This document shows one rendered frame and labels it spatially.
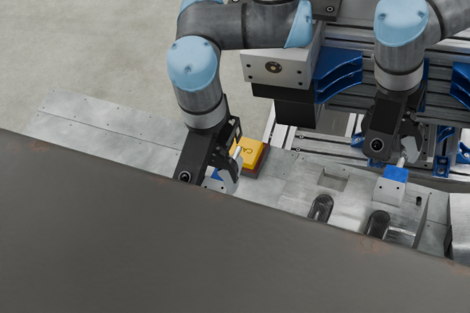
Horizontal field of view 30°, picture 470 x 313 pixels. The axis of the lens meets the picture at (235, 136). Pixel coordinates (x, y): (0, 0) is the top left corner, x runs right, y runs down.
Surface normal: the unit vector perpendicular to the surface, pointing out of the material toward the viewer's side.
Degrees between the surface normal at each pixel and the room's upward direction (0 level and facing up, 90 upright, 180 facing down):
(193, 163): 28
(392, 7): 0
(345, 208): 0
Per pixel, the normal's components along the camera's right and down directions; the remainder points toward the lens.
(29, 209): -0.12, -0.58
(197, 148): -0.32, -0.15
